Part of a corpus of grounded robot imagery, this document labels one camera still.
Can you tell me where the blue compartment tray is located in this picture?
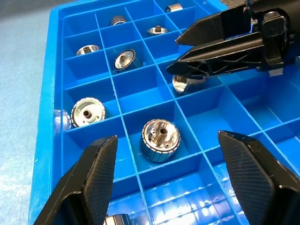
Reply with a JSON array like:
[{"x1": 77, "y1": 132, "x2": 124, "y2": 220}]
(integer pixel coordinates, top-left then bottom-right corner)
[{"x1": 27, "y1": 0, "x2": 300, "y2": 225}]

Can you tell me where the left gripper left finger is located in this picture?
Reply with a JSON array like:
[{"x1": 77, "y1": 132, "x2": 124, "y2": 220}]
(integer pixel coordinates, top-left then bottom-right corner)
[{"x1": 32, "y1": 135, "x2": 119, "y2": 225}]

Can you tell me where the perforated metal tray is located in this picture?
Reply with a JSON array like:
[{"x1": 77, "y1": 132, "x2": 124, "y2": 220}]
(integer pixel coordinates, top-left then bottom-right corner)
[{"x1": 221, "y1": 0, "x2": 247, "y2": 7}]

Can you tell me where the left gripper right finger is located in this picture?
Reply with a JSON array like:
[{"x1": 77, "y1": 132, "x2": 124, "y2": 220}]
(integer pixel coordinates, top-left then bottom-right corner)
[{"x1": 217, "y1": 130, "x2": 300, "y2": 225}]

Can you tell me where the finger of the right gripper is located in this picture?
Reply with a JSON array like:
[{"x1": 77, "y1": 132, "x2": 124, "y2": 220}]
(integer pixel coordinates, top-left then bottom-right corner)
[
  {"x1": 165, "y1": 31, "x2": 267, "y2": 80},
  {"x1": 175, "y1": 7, "x2": 254, "y2": 46}
]

